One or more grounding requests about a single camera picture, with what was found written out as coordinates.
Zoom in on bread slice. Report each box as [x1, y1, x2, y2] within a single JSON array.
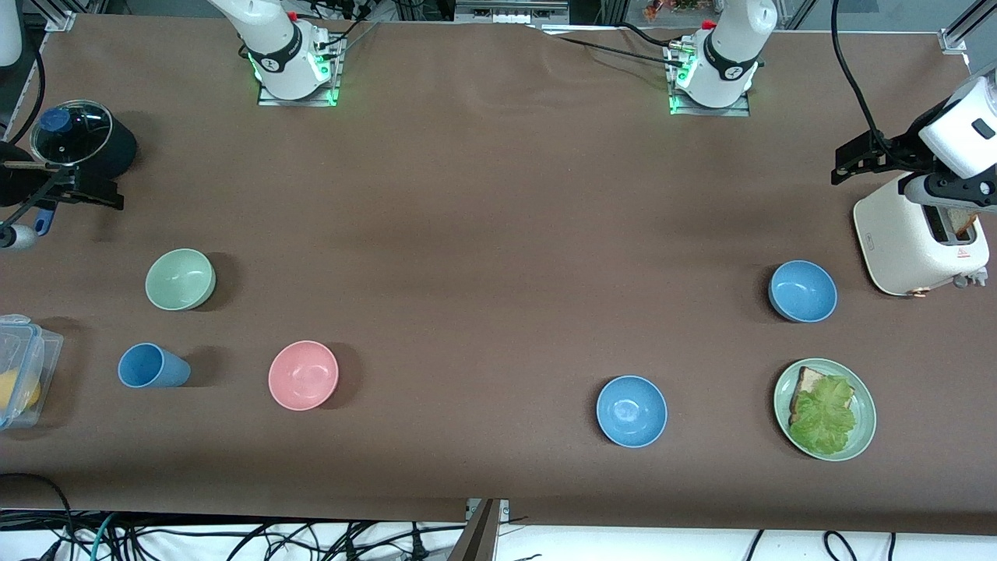
[[788, 366, 856, 425]]

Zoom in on blue bowl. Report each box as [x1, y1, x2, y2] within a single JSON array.
[[768, 259, 838, 323], [596, 375, 668, 449]]

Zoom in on green plate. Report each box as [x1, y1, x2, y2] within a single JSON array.
[[773, 358, 878, 462]]

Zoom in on yellow lemon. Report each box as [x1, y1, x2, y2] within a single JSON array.
[[0, 370, 41, 414]]

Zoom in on black pot with blue handle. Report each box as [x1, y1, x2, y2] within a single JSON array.
[[33, 108, 139, 236]]

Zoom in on blue cup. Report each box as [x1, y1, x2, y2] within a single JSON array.
[[118, 343, 192, 389]]

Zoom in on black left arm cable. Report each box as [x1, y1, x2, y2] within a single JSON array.
[[830, 0, 897, 157]]

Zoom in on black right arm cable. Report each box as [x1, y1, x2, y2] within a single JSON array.
[[0, 51, 71, 228]]

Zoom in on glass lid with blue knob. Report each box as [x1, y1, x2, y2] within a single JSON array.
[[30, 100, 104, 167]]

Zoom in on brown table cover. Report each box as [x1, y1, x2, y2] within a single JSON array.
[[0, 12, 997, 538]]

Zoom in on aluminium frame profile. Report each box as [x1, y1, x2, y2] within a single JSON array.
[[939, 0, 997, 55], [43, 0, 79, 34]]

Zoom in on white toaster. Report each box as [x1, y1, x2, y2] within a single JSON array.
[[853, 175, 992, 298]]

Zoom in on green lettuce leaf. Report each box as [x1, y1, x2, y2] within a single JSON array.
[[788, 376, 858, 457]]

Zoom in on green bowl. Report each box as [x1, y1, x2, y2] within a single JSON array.
[[145, 249, 217, 312]]

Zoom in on pink bowl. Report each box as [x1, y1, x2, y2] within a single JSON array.
[[268, 340, 340, 411]]

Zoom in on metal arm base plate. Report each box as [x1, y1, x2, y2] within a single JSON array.
[[668, 86, 752, 118], [257, 58, 341, 108]]

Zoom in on metal table bracket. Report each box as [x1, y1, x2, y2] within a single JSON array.
[[448, 499, 511, 561]]

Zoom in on clear plastic container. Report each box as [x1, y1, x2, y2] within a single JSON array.
[[0, 314, 65, 431]]

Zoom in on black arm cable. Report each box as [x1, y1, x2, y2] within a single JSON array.
[[0, 51, 71, 228], [830, 0, 897, 157]]

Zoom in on teal cable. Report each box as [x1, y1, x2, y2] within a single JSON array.
[[90, 513, 119, 561]]

